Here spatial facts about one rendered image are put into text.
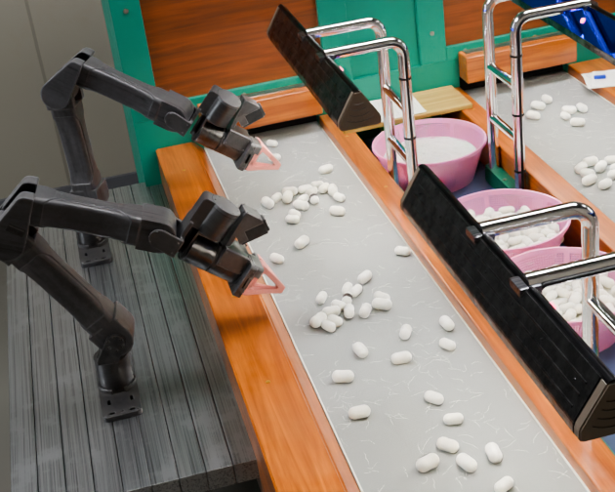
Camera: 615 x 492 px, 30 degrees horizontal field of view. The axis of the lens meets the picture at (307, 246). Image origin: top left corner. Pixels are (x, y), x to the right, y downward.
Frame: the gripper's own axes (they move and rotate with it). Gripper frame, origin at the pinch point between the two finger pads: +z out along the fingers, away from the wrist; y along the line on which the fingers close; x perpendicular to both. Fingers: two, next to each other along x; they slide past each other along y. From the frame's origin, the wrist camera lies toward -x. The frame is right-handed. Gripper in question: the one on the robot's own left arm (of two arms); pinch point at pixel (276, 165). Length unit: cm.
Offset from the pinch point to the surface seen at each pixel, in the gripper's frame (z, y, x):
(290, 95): 6.7, 32.9, -9.4
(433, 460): 6, -99, 6
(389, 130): 18.2, -2.1, -18.5
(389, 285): 14.7, -45.4, 0.8
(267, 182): 4.7, 11.6, 7.2
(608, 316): 14, -104, -26
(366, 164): 20.6, 4.5, -8.0
